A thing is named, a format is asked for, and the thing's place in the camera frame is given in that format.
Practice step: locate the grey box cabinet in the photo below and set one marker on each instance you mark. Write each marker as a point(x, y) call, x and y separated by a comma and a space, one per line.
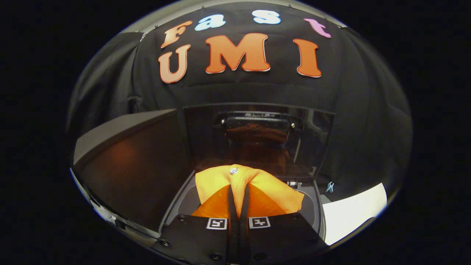
point(132, 165)

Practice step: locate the white flat board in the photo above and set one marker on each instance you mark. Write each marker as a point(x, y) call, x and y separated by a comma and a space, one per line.
point(353, 213)

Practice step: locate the dark washing machine lid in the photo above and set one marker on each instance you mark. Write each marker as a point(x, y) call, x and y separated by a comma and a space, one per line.
point(200, 140)

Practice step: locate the light blue clip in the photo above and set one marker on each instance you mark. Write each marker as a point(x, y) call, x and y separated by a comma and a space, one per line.
point(329, 187)

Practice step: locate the orange yellow shirt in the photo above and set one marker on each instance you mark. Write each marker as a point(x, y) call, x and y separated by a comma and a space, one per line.
point(220, 180)

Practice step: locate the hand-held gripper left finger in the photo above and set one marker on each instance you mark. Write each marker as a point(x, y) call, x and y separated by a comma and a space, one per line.
point(198, 239)

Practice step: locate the black backdrop cloth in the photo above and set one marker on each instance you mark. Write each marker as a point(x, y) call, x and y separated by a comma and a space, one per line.
point(353, 121)

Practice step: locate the grey washing machine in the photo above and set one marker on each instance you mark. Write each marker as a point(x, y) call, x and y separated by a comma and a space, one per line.
point(313, 209)

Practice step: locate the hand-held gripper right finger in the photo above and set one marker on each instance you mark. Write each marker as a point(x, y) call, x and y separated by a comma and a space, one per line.
point(279, 239)

